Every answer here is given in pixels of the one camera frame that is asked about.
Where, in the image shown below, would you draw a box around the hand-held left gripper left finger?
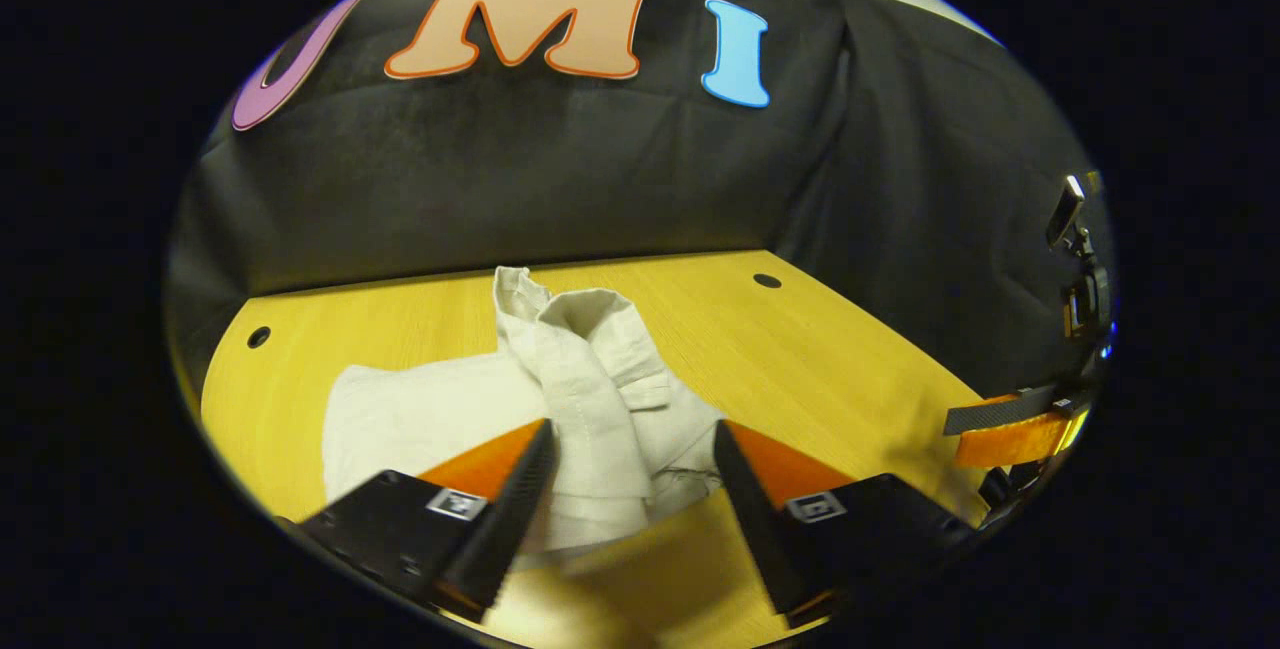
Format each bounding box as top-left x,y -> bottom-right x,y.
298,417 -> 558,625

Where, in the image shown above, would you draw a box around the black backdrop cloth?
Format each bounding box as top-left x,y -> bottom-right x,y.
165,0 -> 1116,400

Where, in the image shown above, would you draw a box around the cream white jeans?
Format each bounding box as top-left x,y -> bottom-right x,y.
322,266 -> 726,555

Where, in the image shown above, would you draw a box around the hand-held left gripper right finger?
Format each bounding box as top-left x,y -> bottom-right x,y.
712,418 -> 979,630

